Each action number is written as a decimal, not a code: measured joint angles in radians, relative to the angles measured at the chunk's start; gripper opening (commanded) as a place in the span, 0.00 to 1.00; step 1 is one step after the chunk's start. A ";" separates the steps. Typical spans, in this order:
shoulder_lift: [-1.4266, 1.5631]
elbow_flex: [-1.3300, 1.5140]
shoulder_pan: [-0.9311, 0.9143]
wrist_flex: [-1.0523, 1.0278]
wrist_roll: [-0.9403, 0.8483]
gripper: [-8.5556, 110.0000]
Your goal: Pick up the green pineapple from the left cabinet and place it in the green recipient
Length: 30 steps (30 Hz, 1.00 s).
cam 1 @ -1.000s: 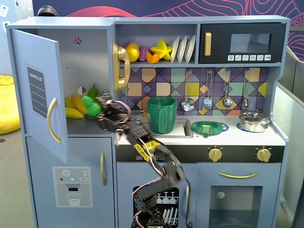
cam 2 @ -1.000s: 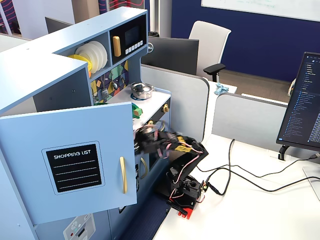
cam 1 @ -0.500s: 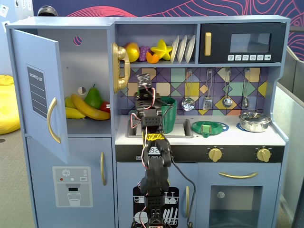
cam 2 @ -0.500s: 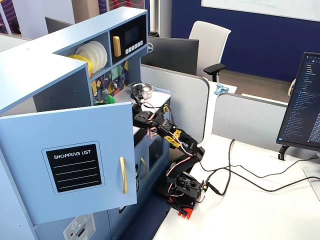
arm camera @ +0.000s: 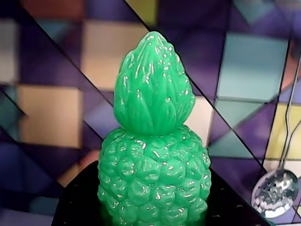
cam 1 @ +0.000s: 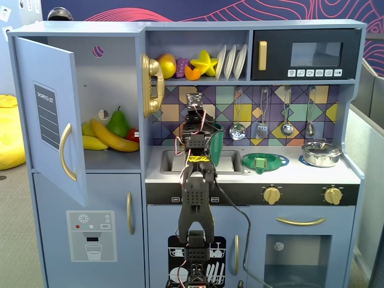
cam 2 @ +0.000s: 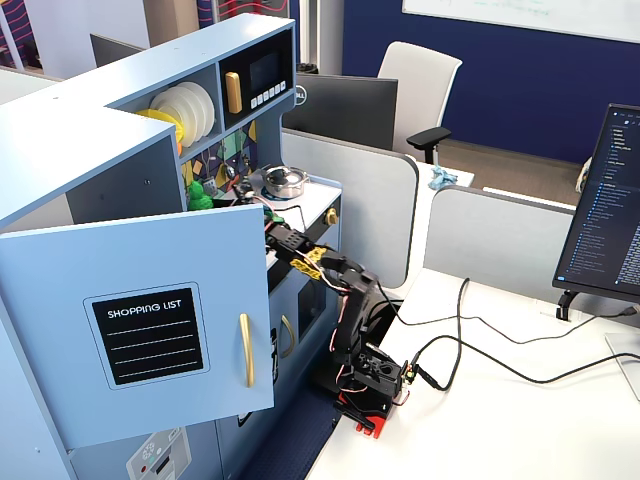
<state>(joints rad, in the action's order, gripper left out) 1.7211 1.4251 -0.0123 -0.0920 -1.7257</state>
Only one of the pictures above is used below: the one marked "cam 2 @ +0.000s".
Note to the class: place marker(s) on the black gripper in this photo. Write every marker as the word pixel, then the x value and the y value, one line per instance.
pixel 283 238

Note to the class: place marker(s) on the green toy pineapple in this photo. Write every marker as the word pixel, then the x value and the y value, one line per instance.
pixel 198 196

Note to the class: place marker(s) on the red robot base clamp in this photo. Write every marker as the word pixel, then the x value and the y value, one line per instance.
pixel 367 412

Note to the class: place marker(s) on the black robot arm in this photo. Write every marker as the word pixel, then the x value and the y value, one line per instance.
pixel 352 310

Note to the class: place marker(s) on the blue shopping list cabinet door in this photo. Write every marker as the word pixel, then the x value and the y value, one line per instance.
pixel 150 250

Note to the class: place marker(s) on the hanging toy spatula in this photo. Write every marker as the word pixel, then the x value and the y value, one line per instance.
pixel 209 186

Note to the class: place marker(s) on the hanging toy ladle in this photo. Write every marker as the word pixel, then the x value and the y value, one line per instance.
pixel 228 167

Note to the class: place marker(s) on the silver toy pot with lid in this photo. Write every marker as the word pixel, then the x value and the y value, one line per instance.
pixel 285 181

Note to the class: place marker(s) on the gold stove knob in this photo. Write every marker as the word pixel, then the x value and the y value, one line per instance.
pixel 331 216

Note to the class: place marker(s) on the white toy plates stack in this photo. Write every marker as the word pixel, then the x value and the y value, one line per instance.
pixel 192 112

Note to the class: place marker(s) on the yellow toy plate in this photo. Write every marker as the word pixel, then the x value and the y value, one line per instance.
pixel 162 118

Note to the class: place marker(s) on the blue toy kitchen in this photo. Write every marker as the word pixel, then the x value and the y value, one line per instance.
pixel 125 165

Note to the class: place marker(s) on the large grey desk divider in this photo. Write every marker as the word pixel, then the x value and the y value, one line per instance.
pixel 360 210

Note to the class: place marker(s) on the black toy microwave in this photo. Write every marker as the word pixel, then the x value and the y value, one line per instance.
pixel 260 80

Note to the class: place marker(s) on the black Dell monitor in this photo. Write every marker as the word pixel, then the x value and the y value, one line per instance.
pixel 345 110

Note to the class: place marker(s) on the dark background monitor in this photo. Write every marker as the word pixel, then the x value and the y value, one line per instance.
pixel 112 50

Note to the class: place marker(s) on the blue crumpled cloth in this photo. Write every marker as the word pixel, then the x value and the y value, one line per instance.
pixel 442 178

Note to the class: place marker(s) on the white office chair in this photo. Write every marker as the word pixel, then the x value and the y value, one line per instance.
pixel 420 90

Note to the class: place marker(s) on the small grey desk divider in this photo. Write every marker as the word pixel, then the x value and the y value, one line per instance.
pixel 500 235

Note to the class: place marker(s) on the whiteboard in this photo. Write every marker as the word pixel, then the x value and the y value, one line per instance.
pixel 525 15

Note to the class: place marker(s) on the black monitor stand clamp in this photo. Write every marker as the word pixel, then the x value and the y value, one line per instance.
pixel 568 302

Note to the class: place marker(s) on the monitor showing code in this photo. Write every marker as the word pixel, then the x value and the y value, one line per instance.
pixel 605 200

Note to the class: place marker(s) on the small camera circuit board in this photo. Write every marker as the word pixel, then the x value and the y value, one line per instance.
pixel 243 187

